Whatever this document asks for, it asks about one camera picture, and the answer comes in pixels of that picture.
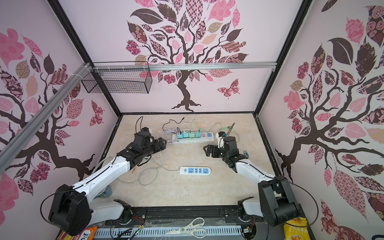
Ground long multicolour power strip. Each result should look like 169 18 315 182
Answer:
171 132 215 145

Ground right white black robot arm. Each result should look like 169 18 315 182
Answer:
203 137 301 227

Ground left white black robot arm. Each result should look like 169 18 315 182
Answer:
43 128 167 236

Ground small blue-socket power strip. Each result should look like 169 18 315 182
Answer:
179 166 212 176

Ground white mug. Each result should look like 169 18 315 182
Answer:
95 185 112 199

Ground yellow snack bag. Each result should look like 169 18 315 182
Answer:
284 217 311 240

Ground red yellow snack packet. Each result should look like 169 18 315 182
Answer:
56 227 98 240

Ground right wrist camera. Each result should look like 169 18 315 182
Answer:
216 131 227 148

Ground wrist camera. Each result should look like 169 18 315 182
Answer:
216 131 227 148
139 127 152 135

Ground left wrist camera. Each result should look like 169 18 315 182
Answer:
139 127 152 135

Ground white power strip cable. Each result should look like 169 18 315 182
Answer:
89 146 181 187

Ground black mounting rail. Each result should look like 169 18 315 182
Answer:
89 203 271 226

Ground white handled scissors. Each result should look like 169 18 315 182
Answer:
166 217 207 239

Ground black wire basket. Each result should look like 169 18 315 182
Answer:
81 61 153 94

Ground white slotted cable duct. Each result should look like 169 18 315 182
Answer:
94 226 243 240

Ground aluminium frame bar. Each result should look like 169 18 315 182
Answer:
1 62 278 175

